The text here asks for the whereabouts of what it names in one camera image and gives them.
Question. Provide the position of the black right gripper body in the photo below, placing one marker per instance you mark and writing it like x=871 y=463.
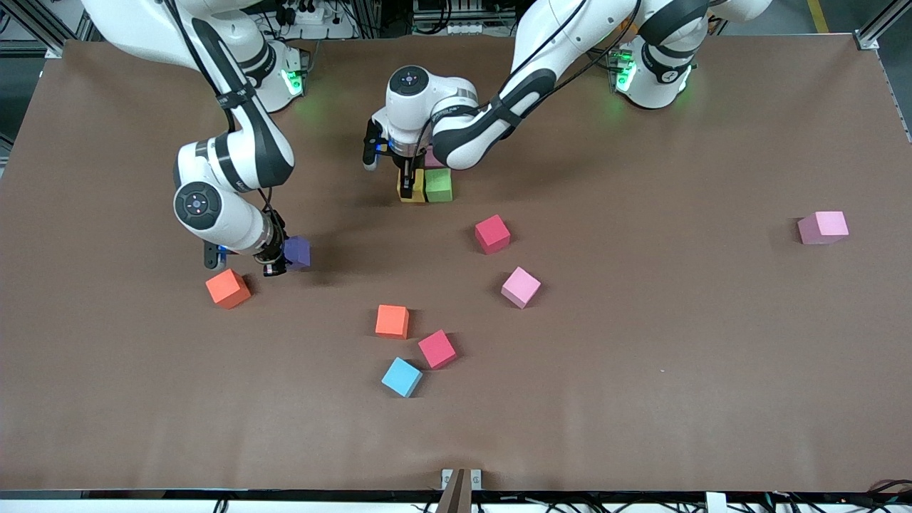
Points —
x=274 y=253

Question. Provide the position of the yellow foam cube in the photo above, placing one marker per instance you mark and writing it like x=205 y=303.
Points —
x=420 y=189

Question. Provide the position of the pink foam cube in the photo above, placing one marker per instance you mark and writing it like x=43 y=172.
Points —
x=521 y=287
x=823 y=227
x=432 y=159

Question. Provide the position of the purple foam cube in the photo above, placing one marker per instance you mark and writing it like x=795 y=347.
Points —
x=298 y=251

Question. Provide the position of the green foam cube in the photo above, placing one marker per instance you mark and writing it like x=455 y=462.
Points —
x=439 y=185

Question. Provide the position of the red foam cube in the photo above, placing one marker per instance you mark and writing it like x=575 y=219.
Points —
x=437 y=349
x=492 y=234

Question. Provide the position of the orange foam cube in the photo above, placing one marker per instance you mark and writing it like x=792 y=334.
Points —
x=228 y=288
x=392 y=320

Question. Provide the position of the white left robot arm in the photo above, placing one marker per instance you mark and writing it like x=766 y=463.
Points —
x=413 y=100

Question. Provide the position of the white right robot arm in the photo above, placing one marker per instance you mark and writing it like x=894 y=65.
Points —
x=214 y=214

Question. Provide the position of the blue foam cube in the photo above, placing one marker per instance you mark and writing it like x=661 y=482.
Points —
x=402 y=377

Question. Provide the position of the white power strip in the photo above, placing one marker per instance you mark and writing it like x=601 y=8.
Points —
x=308 y=16

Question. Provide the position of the small white box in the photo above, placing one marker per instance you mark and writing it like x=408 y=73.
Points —
x=716 y=504

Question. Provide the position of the silver metal bracket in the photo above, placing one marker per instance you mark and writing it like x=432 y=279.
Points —
x=447 y=477

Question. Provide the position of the brown camera post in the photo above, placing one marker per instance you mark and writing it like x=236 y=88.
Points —
x=456 y=495

